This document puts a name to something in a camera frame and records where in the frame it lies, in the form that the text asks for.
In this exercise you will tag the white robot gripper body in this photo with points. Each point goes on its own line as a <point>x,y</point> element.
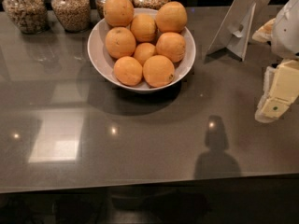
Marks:
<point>287,32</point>

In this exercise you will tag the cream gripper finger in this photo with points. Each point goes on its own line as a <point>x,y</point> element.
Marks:
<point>280,90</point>
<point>263,34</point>

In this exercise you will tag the small centre orange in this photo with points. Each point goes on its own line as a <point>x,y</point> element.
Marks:
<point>144,51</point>

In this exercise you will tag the white ceramic bowl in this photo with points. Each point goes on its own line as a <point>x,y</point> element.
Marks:
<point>104,63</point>

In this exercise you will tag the white standing card holder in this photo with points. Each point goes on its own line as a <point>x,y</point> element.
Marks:
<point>235,28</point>

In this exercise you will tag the glass jar far left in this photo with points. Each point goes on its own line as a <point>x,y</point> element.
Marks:
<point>30,16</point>

